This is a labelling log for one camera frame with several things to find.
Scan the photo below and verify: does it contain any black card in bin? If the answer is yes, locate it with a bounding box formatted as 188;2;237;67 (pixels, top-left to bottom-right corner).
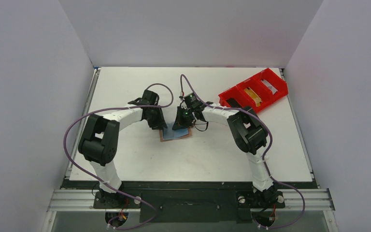
226;98;241;108

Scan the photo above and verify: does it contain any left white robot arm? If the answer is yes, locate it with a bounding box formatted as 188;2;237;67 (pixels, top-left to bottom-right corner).
78;90;167;208

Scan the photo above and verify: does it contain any white patterned card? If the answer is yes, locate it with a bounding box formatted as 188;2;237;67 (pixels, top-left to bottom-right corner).
261;79;278;95

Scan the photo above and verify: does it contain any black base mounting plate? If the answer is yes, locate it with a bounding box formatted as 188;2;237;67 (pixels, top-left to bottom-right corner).
93;181;285;223

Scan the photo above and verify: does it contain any yellow card in bin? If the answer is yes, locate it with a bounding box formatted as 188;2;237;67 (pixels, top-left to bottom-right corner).
244;87;262;107

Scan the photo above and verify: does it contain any aluminium frame rail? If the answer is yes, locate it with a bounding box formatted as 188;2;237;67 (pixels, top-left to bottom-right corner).
47;189;334;212

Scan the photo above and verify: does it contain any red three-compartment bin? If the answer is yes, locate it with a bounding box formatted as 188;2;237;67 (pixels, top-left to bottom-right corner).
218;68;288;113

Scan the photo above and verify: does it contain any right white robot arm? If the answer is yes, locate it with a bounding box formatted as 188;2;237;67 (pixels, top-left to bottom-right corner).
172;93;273;206

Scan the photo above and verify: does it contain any brown leather card holder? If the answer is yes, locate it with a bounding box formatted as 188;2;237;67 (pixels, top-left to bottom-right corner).
159;123;192;142

